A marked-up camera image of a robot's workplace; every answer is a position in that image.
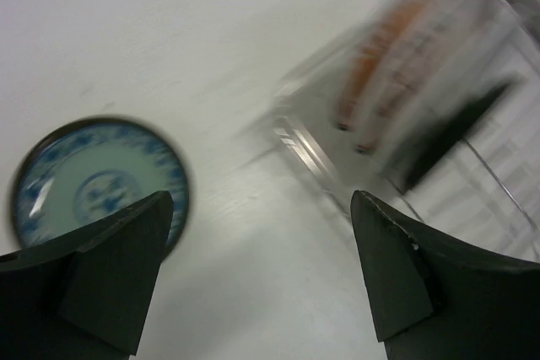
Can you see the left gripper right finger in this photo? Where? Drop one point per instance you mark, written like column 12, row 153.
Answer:
column 433, row 296

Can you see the white plate red rim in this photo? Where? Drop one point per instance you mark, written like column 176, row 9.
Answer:
column 392, row 67

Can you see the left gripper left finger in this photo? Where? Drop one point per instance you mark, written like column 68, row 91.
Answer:
column 85, row 294

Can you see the metal wire dish rack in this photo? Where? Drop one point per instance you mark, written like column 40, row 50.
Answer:
column 484, row 189

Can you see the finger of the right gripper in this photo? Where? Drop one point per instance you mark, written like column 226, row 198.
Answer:
column 455, row 128

